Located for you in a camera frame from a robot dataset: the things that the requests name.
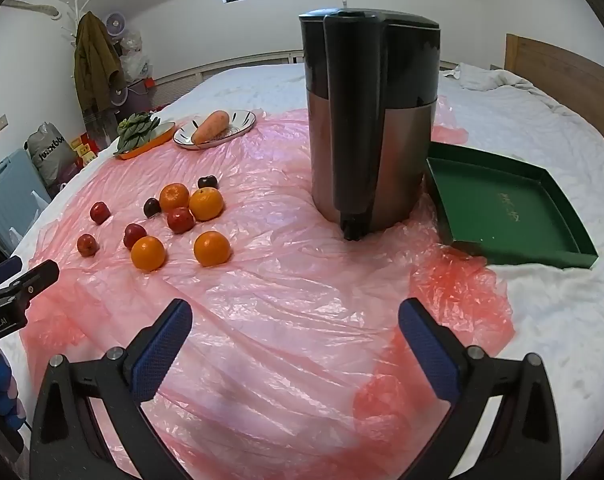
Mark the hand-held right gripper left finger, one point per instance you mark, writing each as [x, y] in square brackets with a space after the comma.
[164, 350]

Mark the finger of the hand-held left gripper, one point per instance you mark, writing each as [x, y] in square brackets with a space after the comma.
[2, 270]
[34, 280]

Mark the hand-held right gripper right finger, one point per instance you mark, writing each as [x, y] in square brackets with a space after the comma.
[429, 355]

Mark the small red apple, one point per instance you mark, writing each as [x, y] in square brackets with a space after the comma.
[180, 220]
[134, 235]
[86, 244]
[100, 212]

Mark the orange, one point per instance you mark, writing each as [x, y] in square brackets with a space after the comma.
[212, 248]
[174, 197]
[206, 203]
[148, 253]

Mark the dark purple plum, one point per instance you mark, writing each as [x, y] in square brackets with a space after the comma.
[152, 207]
[208, 181]

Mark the green square tray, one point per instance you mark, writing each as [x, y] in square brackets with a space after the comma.
[502, 205]

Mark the person's left hand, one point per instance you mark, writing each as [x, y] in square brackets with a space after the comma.
[4, 390]

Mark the light blue suitcase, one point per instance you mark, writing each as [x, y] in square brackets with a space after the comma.
[9, 195]

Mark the grey printed bag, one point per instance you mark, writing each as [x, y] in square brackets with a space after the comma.
[49, 152]

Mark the pink plastic sheet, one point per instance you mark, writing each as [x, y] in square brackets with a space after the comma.
[282, 285]

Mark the white bed duvet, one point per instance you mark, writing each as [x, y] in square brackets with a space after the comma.
[557, 310]

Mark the yellow and red boxes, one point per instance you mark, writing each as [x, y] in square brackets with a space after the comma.
[82, 147]

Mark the grey leaning panel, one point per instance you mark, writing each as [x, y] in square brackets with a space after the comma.
[99, 127]

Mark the bok choy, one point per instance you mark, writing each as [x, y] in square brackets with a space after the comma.
[134, 130]

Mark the orange oval dish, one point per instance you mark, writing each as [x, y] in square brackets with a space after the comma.
[163, 131]

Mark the purple bin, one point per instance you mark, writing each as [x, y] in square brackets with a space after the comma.
[137, 95]

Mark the carrot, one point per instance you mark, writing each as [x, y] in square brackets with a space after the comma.
[209, 127]

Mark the olive green coat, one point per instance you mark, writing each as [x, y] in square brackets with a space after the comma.
[94, 60]

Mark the white striped plate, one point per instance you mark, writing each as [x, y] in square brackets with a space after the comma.
[242, 120]

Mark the pile of plastic bags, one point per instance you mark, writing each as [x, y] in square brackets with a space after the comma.
[132, 55]

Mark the white coat rack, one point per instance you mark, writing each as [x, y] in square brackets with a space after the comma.
[74, 20]

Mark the small white fan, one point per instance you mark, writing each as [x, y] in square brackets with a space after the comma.
[114, 22]

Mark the crumpled white cloth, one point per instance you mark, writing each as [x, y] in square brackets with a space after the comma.
[477, 79]

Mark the wooden headboard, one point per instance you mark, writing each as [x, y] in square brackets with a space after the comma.
[557, 65]

